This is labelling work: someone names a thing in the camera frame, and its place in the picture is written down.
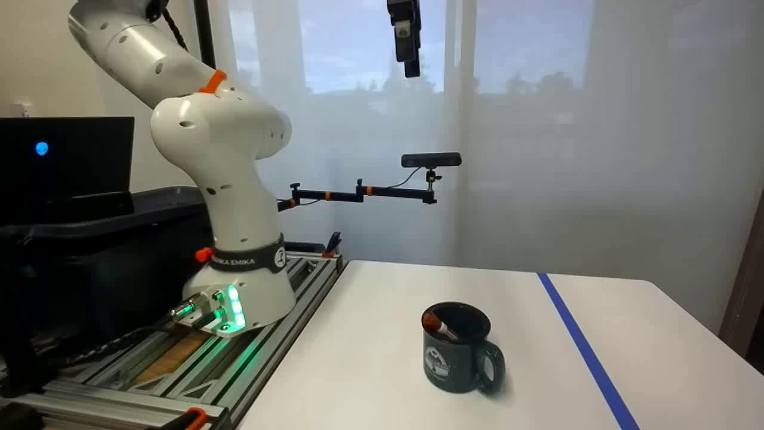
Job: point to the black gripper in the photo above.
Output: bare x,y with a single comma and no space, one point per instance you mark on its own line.
405,21

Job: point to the white marker with orange cap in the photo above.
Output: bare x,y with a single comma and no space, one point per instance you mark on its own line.
438,323

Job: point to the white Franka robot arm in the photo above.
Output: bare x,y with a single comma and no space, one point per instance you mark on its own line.
223,145

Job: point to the white sheer curtain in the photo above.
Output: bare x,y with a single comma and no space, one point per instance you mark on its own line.
517,159

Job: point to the dark green enamel mug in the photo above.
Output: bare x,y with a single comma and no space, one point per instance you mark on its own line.
456,355

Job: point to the blue tape line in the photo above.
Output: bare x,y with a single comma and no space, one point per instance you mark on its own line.
586,348

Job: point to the black storage case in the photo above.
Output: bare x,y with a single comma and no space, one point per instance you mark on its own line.
121,255

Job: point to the black monitor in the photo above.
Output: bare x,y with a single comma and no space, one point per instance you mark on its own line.
63,163

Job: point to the black stereo camera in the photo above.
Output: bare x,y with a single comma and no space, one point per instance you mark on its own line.
430,159

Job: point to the aluminium rail base frame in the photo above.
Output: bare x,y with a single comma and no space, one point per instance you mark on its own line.
239,360

